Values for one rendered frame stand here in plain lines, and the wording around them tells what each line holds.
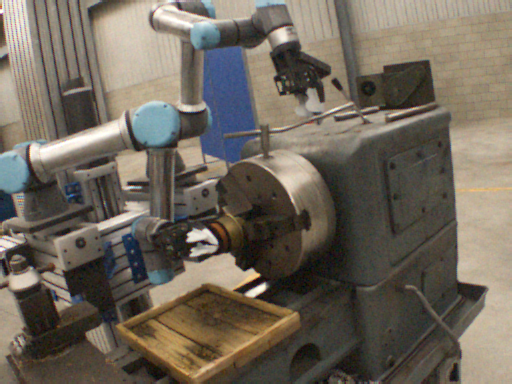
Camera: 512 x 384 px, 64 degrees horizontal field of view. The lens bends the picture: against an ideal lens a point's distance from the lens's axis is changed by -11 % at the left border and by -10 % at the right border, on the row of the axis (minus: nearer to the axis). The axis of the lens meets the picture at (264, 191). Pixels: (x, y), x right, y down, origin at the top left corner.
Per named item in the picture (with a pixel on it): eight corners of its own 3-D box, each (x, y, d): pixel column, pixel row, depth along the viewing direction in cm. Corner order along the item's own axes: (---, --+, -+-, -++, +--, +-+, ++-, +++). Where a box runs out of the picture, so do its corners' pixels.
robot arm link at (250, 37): (219, 29, 121) (237, 10, 111) (253, 25, 127) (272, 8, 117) (227, 54, 121) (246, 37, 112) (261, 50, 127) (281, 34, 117)
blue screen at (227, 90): (187, 168, 997) (167, 63, 946) (222, 160, 1021) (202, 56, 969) (242, 199, 614) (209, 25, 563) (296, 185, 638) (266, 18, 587)
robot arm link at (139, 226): (156, 238, 131) (149, 210, 130) (174, 243, 123) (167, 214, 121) (133, 247, 127) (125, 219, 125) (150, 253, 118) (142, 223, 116)
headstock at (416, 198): (358, 206, 186) (344, 112, 177) (464, 215, 151) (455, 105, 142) (251, 261, 148) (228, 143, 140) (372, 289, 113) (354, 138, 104)
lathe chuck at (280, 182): (246, 246, 137) (238, 144, 126) (327, 282, 115) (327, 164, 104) (222, 257, 131) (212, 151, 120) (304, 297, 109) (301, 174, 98)
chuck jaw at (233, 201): (254, 212, 119) (231, 175, 122) (263, 203, 116) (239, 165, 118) (221, 226, 112) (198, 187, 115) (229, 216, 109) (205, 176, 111)
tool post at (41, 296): (54, 315, 91) (39, 274, 89) (64, 325, 86) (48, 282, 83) (24, 328, 86) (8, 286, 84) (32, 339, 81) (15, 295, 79)
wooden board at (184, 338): (210, 294, 128) (207, 281, 127) (301, 327, 101) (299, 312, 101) (119, 338, 109) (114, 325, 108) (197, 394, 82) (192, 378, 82)
